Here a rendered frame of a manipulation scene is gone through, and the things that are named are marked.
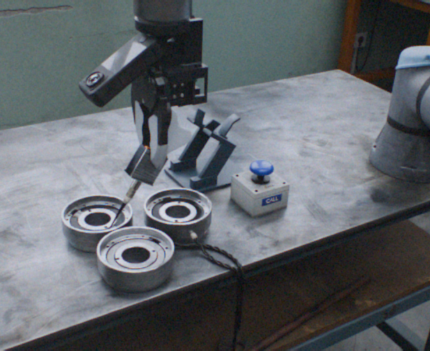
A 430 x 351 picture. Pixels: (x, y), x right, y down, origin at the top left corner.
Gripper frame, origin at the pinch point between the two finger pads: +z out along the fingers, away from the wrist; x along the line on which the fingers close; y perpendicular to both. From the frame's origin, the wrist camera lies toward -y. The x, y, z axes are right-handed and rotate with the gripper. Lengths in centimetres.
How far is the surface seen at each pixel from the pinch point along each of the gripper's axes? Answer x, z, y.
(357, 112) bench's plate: 21, 13, 64
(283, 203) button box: -4.0, 12.2, 22.6
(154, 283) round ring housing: -12.7, 11.4, -5.8
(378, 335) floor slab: 19, 94, 88
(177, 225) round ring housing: -5.1, 9.2, 1.8
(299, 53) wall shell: 159, 54, 164
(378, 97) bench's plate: 25, 13, 75
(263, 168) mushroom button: -1.7, 5.7, 19.6
